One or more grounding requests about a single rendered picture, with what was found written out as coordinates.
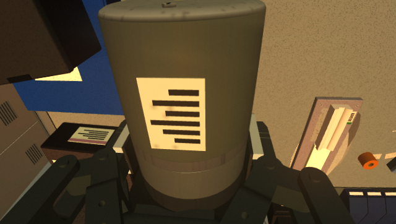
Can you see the orange spool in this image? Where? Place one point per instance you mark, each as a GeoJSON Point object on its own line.
{"type": "Point", "coordinates": [367, 160]}

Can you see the black box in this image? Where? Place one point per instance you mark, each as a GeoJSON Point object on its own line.
{"type": "Point", "coordinates": [37, 37]}

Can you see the white card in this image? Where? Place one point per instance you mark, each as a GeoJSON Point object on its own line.
{"type": "Point", "coordinates": [68, 76]}

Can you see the pink board with cream block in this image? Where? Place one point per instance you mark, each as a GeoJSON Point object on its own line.
{"type": "Point", "coordinates": [315, 136]}

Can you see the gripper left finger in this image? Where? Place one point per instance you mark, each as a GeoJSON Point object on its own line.
{"type": "Point", "coordinates": [46, 185]}

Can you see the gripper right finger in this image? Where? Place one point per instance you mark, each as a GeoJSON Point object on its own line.
{"type": "Point", "coordinates": [312, 192]}

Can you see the grey cabinet with vents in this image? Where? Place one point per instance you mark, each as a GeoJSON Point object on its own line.
{"type": "Point", "coordinates": [18, 136]}

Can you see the olive cylindrical g-meter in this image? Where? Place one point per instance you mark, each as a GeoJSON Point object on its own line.
{"type": "Point", "coordinates": [185, 55]}

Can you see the blue mat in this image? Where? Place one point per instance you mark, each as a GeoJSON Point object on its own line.
{"type": "Point", "coordinates": [92, 93]}

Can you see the dark instrument case with label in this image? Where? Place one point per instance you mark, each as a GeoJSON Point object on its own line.
{"type": "Point", "coordinates": [58, 139]}

